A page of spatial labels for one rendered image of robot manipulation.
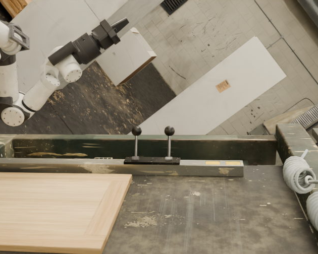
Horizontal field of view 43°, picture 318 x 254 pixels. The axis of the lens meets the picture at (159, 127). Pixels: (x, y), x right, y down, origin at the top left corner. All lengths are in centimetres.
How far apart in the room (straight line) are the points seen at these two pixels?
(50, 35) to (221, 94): 213
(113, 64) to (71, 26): 274
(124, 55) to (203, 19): 341
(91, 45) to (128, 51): 484
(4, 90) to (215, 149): 82
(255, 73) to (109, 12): 200
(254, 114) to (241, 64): 458
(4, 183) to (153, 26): 818
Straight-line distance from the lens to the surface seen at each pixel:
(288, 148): 145
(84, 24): 359
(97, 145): 171
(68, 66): 139
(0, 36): 114
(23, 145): 182
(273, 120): 700
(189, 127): 492
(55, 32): 370
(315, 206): 85
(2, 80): 146
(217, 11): 926
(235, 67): 480
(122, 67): 626
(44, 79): 146
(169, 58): 936
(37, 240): 112
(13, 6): 504
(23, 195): 138
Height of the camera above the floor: 190
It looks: 16 degrees down
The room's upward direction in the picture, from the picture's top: 53 degrees clockwise
